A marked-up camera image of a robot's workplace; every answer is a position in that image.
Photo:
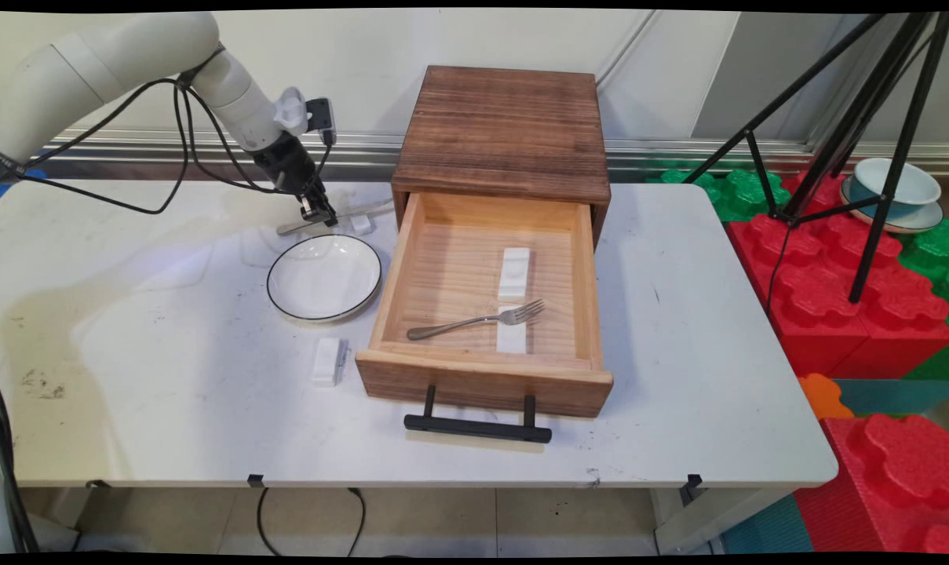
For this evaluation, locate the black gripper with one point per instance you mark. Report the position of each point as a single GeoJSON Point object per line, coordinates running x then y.
{"type": "Point", "coordinates": [286, 161]}

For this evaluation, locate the silver table knife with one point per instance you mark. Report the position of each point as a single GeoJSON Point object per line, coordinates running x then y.
{"type": "Point", "coordinates": [360, 212]}

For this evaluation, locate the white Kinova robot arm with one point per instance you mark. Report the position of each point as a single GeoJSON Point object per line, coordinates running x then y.
{"type": "Point", "coordinates": [129, 47]}

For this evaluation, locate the white cutlery rest block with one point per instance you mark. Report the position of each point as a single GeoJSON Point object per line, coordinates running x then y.
{"type": "Point", "coordinates": [326, 361]}
{"type": "Point", "coordinates": [361, 224]}
{"type": "Point", "coordinates": [512, 339]}
{"type": "Point", "coordinates": [514, 271]}

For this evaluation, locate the white bowl with black rim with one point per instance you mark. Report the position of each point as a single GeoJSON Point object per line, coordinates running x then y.
{"type": "Point", "coordinates": [325, 278]}

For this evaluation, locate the silver fork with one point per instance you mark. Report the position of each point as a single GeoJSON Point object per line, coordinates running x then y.
{"type": "Point", "coordinates": [458, 322]}

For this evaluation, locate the dark wooden drawer cabinet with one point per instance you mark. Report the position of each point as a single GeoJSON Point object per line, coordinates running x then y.
{"type": "Point", "coordinates": [505, 129]}

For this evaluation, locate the light wooden drawer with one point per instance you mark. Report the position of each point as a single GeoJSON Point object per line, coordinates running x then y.
{"type": "Point", "coordinates": [474, 377]}

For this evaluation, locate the small black table clamp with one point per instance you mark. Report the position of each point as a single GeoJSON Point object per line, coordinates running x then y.
{"type": "Point", "coordinates": [255, 479]}
{"type": "Point", "coordinates": [692, 485]}

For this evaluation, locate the blue object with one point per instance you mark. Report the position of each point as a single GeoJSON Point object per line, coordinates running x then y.
{"type": "Point", "coordinates": [5, 191]}

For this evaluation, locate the green foam block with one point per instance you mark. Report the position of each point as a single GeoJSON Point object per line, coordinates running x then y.
{"type": "Point", "coordinates": [733, 196]}
{"type": "Point", "coordinates": [931, 255]}

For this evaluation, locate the white table leg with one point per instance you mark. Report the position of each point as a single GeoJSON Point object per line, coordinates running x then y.
{"type": "Point", "coordinates": [702, 522]}

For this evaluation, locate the large red foam block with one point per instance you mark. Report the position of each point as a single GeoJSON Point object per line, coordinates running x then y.
{"type": "Point", "coordinates": [827, 298]}

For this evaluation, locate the orange foam piece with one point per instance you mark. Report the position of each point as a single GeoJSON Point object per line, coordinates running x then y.
{"type": "Point", "coordinates": [823, 396]}

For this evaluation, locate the black tripod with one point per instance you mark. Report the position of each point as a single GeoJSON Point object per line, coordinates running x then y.
{"type": "Point", "coordinates": [883, 212]}

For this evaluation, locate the light blue bowl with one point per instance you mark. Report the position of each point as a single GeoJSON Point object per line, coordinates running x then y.
{"type": "Point", "coordinates": [914, 188]}

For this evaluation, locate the blue saucer plate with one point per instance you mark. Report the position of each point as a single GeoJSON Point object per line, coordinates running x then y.
{"type": "Point", "coordinates": [921, 221]}

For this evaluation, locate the teal foam mat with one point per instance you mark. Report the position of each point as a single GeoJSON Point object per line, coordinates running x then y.
{"type": "Point", "coordinates": [898, 396]}

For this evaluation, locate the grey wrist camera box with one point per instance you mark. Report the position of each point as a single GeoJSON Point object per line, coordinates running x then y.
{"type": "Point", "coordinates": [321, 114]}

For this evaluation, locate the metal wall rail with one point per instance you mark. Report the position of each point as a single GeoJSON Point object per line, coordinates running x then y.
{"type": "Point", "coordinates": [678, 153]}

